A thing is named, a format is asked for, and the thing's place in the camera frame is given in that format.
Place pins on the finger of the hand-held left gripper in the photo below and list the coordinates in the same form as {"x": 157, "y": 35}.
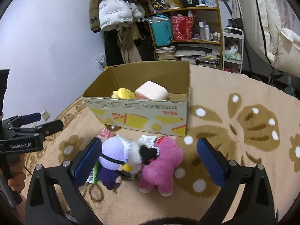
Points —
{"x": 29, "y": 117}
{"x": 52, "y": 126}

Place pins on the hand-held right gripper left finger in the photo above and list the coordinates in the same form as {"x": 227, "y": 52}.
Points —
{"x": 88, "y": 159}

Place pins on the pink packet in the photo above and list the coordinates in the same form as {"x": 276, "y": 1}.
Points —
{"x": 106, "y": 134}

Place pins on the beige trench coat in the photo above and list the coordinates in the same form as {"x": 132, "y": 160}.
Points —
{"x": 127, "y": 44}

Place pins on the red patterned bag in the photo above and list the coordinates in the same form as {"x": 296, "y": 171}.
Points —
{"x": 182, "y": 27}

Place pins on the white puffer jacket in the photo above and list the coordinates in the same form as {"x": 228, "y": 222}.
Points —
{"x": 117, "y": 11}

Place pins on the pink toast plush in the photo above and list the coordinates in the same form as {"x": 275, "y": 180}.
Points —
{"x": 152, "y": 91}

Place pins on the wooden shelf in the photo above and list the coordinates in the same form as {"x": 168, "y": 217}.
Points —
{"x": 208, "y": 25}

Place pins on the yellow plush toy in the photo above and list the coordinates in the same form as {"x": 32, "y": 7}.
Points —
{"x": 123, "y": 93}

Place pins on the green striped packet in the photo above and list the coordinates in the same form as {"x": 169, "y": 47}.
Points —
{"x": 93, "y": 174}

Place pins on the teal bag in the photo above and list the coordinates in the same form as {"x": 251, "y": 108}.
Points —
{"x": 161, "y": 31}

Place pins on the cream bedding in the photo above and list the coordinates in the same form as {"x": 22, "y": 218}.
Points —
{"x": 274, "y": 25}

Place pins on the stack of books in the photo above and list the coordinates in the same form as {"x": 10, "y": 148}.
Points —
{"x": 187, "y": 56}

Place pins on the person's left hand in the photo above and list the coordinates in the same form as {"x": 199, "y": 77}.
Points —
{"x": 16, "y": 180}

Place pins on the pink plush toy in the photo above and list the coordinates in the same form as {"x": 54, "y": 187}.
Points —
{"x": 161, "y": 166}

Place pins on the white-haired plush doll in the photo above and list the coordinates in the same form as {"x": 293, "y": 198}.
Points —
{"x": 114, "y": 159}

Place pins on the white trolley cart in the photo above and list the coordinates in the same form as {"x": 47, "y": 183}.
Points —
{"x": 232, "y": 49}

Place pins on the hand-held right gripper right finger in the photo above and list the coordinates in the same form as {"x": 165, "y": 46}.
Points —
{"x": 211, "y": 161}

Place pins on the wall socket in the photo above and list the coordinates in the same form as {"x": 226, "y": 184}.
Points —
{"x": 45, "y": 114}

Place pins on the white printed packet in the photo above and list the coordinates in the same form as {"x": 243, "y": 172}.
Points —
{"x": 147, "y": 139}

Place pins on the cardboard box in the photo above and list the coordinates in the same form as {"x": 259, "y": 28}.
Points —
{"x": 140, "y": 112}

